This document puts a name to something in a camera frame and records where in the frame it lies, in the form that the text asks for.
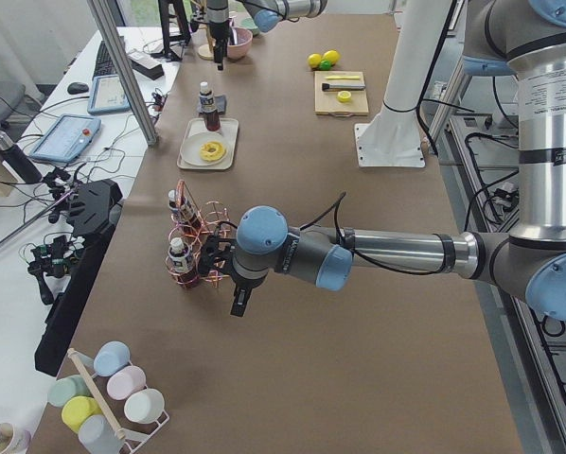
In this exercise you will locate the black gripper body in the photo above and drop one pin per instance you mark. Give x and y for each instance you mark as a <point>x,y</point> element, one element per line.
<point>216,29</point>
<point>241,287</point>

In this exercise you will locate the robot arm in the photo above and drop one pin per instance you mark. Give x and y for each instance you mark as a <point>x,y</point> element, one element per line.
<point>265,13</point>
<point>528,262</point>

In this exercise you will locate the cream bunny tray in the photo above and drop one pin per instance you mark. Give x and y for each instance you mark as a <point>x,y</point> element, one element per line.
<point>229,130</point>

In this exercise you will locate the round wooden stand base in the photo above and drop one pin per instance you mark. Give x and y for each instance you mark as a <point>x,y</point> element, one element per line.
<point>206,51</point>

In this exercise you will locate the pink ice bowl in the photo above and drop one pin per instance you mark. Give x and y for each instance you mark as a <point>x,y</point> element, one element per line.
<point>239,43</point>

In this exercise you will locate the mint green bowl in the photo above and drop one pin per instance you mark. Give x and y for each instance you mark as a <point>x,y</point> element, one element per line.
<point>249,24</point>

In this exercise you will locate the whole yellow lemon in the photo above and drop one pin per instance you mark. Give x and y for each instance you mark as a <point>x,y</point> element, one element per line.
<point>314,60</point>

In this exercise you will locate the glazed donut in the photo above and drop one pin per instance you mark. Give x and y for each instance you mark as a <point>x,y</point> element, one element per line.
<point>212,151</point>

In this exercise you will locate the white round plate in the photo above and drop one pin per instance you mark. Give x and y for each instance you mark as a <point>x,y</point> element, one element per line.
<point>189,154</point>

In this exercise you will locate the green lime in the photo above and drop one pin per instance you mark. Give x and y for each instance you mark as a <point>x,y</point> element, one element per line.
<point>325,65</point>

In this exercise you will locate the teach pendant tablet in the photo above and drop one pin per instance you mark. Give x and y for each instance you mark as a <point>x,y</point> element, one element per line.
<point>107,96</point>

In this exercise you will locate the wooden cutting board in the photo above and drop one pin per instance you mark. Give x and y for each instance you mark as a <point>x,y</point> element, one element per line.
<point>327,103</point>

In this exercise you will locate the half lemon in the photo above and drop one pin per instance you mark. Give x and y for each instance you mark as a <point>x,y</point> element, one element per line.
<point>344,96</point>

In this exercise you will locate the blue plastic cup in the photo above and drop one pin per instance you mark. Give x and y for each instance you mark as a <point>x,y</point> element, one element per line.
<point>113,356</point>

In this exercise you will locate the black computer mouse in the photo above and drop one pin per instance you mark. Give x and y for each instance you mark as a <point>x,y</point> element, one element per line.
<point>75,88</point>

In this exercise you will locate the pink plastic cup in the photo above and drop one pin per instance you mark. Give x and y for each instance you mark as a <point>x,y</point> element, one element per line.
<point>125,382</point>

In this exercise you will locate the white plastic cup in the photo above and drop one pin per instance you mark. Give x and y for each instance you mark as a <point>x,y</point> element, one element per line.
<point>145,406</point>

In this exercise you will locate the green plastic cup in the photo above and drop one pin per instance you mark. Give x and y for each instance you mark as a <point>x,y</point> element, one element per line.
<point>65,389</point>

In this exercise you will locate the yellow plastic cup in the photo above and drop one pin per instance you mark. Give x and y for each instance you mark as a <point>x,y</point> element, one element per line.
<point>77,410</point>

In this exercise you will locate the grey plastic cup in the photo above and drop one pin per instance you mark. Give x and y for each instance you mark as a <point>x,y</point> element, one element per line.
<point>96,435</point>

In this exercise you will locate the black thermos bottle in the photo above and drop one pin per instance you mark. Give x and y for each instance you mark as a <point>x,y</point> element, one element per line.
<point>18,161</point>

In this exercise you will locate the copper wire bottle rack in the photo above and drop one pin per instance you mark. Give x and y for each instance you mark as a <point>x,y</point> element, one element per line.
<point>210,214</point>

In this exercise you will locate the aluminium frame post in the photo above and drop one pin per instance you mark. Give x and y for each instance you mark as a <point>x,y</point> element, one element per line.
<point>106,25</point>

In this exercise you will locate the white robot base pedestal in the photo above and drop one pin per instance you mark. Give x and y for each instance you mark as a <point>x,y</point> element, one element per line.
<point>392,138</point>

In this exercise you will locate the white wire roll holder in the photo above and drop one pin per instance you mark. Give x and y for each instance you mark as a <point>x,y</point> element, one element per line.
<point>122,412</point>

